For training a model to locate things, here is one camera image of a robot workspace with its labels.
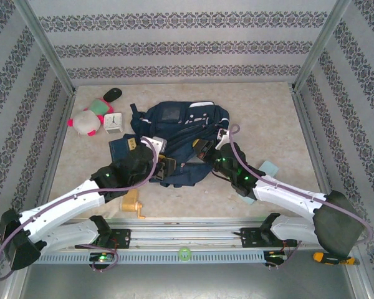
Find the aluminium frame post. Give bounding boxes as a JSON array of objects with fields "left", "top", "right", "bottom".
[
  {"left": 14, "top": 0, "right": 79, "bottom": 97},
  {"left": 289, "top": 0, "right": 353, "bottom": 94}
]

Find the yellow black screwdriver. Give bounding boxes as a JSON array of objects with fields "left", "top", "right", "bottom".
[{"left": 313, "top": 251, "right": 358, "bottom": 266}]

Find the black computer mouse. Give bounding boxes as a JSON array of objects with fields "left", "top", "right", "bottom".
[{"left": 102, "top": 88, "right": 123, "bottom": 102}]

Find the grey slotted cable duct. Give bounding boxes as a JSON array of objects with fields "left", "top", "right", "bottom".
[{"left": 29, "top": 250, "right": 269, "bottom": 265}]

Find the navy blue book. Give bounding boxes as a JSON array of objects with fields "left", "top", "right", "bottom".
[{"left": 108, "top": 134, "right": 144, "bottom": 163}]

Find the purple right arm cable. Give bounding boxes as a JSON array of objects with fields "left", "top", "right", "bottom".
[{"left": 229, "top": 123, "right": 372, "bottom": 249}]

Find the white square alarm clock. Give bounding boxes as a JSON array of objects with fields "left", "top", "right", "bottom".
[{"left": 103, "top": 112, "right": 124, "bottom": 135}]

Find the controller board green light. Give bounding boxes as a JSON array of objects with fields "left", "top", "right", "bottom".
[
  {"left": 264, "top": 250, "right": 287, "bottom": 262},
  {"left": 89, "top": 252, "right": 115, "bottom": 264}
]

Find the navy blue backpack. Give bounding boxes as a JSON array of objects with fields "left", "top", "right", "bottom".
[{"left": 130, "top": 100, "right": 231, "bottom": 188}]

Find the green pink plush toy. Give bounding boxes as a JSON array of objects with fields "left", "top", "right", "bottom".
[{"left": 82, "top": 98, "right": 115, "bottom": 115}]

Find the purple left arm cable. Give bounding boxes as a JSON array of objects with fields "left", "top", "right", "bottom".
[{"left": 0, "top": 136, "right": 160, "bottom": 283}]

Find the light blue notebook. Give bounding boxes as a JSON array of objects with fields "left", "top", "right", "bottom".
[{"left": 244, "top": 160, "right": 281, "bottom": 206}]

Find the white pink plush toy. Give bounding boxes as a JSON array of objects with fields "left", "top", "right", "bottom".
[{"left": 67, "top": 110, "right": 102, "bottom": 137}]

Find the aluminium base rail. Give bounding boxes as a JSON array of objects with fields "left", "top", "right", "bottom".
[{"left": 59, "top": 217, "right": 319, "bottom": 250}]

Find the orange wooden toy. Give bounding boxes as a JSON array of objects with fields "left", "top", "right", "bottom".
[{"left": 120, "top": 189, "right": 148, "bottom": 221}]

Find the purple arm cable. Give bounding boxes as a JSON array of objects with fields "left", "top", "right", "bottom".
[
  {"left": 0, "top": 136, "right": 160, "bottom": 283},
  {"left": 229, "top": 123, "right": 372, "bottom": 249}
]

